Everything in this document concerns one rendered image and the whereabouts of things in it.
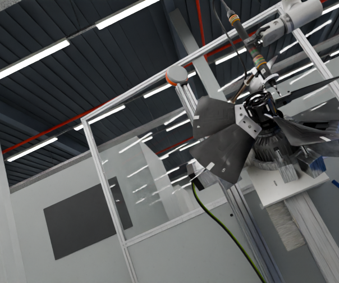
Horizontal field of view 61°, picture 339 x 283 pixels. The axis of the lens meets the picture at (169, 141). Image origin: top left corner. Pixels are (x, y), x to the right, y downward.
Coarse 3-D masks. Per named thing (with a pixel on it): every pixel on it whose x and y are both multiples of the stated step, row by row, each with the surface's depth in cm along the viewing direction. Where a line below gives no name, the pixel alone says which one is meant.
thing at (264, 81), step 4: (256, 68) 127; (256, 72) 127; (260, 72) 126; (256, 76) 128; (260, 76) 126; (268, 76) 120; (272, 76) 119; (276, 76) 120; (260, 80) 126; (264, 80) 121; (268, 80) 121; (276, 80) 124; (264, 84) 123; (268, 84) 124
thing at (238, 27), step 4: (236, 20) 132; (236, 24) 132; (240, 24) 131; (236, 28) 132; (240, 28) 131; (240, 32) 130; (244, 32) 130; (240, 36) 131; (244, 36) 129; (248, 36) 129; (252, 44) 127; (248, 48) 128
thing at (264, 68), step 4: (228, 8) 136; (228, 12) 134; (232, 12) 134; (228, 16) 135; (264, 64) 124; (260, 68) 124; (264, 68) 123; (268, 68) 123; (264, 72) 123; (268, 72) 122; (264, 76) 124; (272, 80) 121; (272, 84) 121; (276, 84) 121
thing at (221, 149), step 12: (228, 132) 116; (240, 132) 116; (204, 144) 115; (216, 144) 114; (228, 144) 113; (240, 144) 114; (252, 144) 115; (204, 156) 112; (216, 156) 111; (228, 156) 111; (240, 156) 112; (216, 168) 109; (228, 168) 109; (240, 168) 109; (228, 180) 106
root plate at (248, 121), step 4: (244, 116) 119; (240, 120) 118; (244, 120) 119; (248, 120) 119; (252, 120) 119; (240, 124) 118; (244, 124) 118; (248, 124) 118; (252, 124) 118; (256, 124) 118; (244, 128) 117; (248, 128) 118; (252, 128) 118; (256, 128) 118; (260, 128) 118; (248, 132) 117; (252, 132) 117; (256, 132) 117; (252, 136) 116
